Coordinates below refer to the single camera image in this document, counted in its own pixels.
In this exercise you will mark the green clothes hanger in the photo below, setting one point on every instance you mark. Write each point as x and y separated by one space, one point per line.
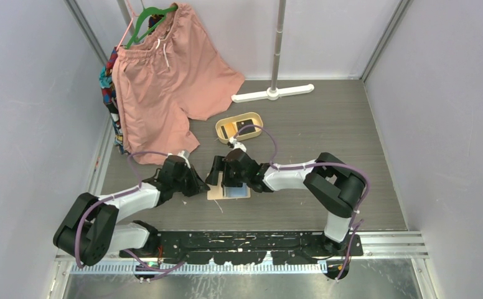
145 16

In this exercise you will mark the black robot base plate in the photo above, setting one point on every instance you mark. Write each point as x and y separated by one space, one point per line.
246 247

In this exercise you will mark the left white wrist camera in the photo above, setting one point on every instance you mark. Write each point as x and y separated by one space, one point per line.
185 155

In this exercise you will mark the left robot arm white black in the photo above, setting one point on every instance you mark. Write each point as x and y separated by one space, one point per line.
91 228

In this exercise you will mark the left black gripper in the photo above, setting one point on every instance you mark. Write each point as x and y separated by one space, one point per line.
198 186

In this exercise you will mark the pink clothes hanger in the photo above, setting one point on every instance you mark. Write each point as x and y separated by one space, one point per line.
129 15

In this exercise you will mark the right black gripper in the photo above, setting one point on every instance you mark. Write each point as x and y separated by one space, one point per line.
219 164

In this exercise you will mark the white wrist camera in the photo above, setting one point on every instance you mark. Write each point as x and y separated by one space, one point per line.
185 155
234 144

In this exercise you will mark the beige oval tray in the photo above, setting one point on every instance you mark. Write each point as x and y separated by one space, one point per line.
233 119

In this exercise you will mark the pink shorts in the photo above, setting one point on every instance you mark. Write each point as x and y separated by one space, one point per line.
174 76

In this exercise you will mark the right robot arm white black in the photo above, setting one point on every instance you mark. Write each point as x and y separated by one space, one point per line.
336 185

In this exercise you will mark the colourful patterned garment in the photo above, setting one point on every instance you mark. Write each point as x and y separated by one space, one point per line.
110 99

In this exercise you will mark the black card in tray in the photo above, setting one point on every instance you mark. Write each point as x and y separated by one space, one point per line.
245 126

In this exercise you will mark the beige leather card holder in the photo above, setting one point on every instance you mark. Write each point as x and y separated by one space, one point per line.
218 192

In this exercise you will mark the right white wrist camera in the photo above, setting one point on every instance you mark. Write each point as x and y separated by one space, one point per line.
234 144

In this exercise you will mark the grey metal rack pole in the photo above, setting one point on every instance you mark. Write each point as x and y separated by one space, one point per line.
277 46

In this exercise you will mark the white rack stand base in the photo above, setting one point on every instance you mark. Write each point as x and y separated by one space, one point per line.
270 94

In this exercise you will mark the gold card with black stripe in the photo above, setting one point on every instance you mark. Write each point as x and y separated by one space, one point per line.
227 131

